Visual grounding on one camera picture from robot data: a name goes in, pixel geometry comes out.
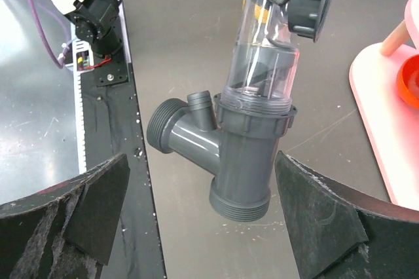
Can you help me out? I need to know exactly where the grey pvc tee fitting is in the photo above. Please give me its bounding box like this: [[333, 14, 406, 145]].
[[147, 90, 297, 222]]

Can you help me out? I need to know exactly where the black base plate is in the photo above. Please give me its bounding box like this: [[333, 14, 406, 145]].
[[81, 51, 167, 278]]

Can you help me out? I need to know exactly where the orange bowl bottom shelf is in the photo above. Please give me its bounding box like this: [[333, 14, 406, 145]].
[[396, 54, 418, 109]]

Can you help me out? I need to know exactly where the pink three-tier shelf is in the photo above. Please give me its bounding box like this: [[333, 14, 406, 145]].
[[349, 0, 418, 210]]

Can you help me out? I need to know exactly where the yellow cup on table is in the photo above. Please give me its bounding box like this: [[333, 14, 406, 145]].
[[253, 0, 272, 24]]

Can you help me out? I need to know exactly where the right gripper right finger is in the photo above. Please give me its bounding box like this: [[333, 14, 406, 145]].
[[275, 151, 418, 278]]

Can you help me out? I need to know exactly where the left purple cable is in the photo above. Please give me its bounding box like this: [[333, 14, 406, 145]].
[[19, 0, 66, 69]]

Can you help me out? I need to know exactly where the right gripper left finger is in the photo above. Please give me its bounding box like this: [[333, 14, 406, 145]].
[[1, 161, 126, 278]]

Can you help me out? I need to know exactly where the grey slotted cable duct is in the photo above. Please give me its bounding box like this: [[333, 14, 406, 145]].
[[72, 39, 86, 174]]

